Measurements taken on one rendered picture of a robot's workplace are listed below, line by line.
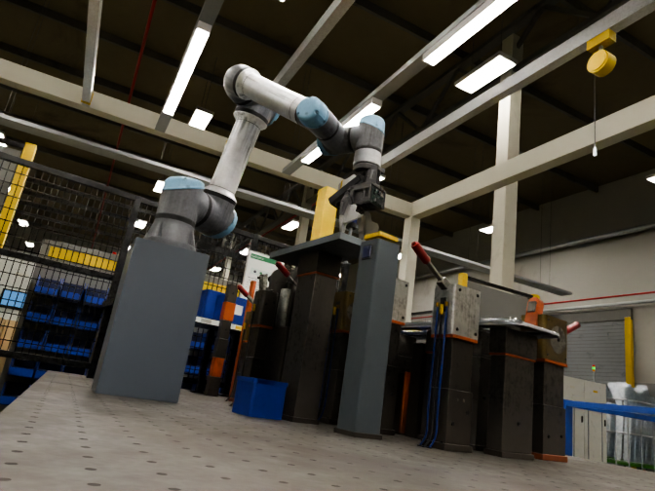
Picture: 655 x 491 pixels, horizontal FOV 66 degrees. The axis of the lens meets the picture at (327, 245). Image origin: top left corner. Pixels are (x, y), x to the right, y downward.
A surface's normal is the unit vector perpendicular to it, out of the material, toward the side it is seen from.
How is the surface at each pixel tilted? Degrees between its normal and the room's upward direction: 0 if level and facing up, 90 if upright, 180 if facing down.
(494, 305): 90
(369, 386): 90
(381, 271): 90
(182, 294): 90
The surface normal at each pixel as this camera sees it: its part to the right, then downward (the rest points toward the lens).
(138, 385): 0.45, -0.19
